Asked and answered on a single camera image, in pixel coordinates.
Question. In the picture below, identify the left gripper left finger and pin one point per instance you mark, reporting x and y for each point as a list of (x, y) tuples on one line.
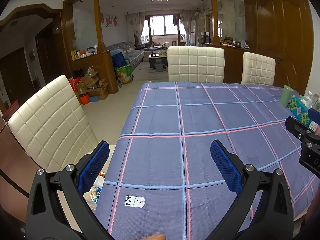
[(45, 216)]

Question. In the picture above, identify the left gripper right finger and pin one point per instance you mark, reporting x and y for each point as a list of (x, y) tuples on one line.
[(262, 208)]

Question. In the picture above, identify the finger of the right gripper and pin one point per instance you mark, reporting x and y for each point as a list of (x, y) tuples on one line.
[(314, 116), (299, 130)]

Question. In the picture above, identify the clear plastic trash bin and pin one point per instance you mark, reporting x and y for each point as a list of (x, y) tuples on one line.
[(92, 196)]

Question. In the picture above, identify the operator fingertip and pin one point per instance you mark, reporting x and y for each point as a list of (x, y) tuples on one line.
[(156, 237)]

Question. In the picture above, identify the teal patterned tissue box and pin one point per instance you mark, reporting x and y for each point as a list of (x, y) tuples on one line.
[(299, 110)]

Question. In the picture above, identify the green cup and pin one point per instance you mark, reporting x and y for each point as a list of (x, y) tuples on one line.
[(286, 96)]

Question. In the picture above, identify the cream quilted chair right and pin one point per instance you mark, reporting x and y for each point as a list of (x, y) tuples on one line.
[(258, 69)]

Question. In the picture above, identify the cream quilted chair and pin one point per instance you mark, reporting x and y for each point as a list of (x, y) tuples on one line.
[(196, 64), (258, 69), (52, 127)]

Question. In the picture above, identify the white label sticker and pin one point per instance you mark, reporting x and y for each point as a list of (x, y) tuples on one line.
[(134, 201)]

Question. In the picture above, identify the cream quilted chair left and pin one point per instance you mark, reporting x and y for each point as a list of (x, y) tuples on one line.
[(52, 127)]

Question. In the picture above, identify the blue plaid tablecloth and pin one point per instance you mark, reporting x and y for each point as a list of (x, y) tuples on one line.
[(163, 155)]

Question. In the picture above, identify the orange plastic bucket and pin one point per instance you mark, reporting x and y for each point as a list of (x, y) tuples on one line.
[(84, 99)]

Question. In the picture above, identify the cream quilted chair far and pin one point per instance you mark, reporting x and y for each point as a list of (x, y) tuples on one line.
[(196, 64)]

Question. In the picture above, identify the cardboard boxes pile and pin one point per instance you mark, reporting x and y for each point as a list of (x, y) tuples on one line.
[(93, 85)]

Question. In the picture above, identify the colourful woven bag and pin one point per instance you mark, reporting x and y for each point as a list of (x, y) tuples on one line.
[(124, 74)]

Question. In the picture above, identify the wooden divider cabinet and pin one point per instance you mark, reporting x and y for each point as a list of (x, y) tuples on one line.
[(101, 63)]

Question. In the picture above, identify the dark coffee table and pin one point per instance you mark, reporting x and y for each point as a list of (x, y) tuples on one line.
[(158, 60)]

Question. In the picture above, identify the window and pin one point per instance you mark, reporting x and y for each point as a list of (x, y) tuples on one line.
[(163, 30)]

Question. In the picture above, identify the grey sofa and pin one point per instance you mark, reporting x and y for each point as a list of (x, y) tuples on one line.
[(132, 56)]

